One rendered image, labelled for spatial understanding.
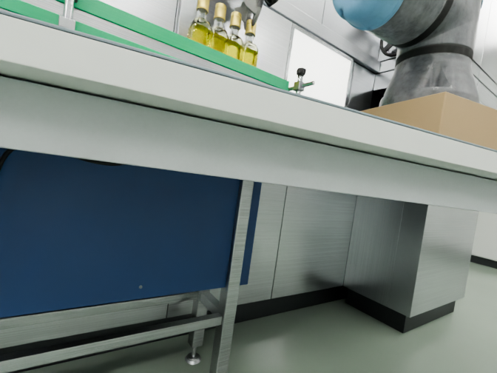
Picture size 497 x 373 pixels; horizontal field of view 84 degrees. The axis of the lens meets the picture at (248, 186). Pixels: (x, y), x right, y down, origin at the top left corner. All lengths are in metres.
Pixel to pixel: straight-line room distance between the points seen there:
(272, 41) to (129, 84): 1.03
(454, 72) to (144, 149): 0.47
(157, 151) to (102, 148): 0.05
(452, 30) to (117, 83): 0.50
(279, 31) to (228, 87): 1.03
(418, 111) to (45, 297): 0.76
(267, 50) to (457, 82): 0.82
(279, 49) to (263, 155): 0.97
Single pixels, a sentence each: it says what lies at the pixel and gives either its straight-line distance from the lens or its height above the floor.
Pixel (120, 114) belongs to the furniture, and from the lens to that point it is 0.30.
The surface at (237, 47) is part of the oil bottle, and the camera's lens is 0.97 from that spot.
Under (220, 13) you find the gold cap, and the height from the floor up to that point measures 1.13.
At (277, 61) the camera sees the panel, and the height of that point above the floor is 1.14.
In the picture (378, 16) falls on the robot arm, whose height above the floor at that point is 0.91.
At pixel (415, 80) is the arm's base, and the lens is 0.55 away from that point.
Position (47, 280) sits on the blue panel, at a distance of 0.71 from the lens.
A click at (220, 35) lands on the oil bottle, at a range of 0.94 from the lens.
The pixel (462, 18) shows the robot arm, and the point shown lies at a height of 0.95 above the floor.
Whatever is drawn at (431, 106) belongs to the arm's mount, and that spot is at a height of 0.79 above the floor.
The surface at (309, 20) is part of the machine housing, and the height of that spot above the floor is 1.38.
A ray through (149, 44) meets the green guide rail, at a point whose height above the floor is 0.92.
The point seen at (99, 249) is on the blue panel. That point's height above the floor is 0.46.
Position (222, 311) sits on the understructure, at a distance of 0.88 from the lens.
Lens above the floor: 0.66
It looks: 2 degrees down
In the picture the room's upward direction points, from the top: 8 degrees clockwise
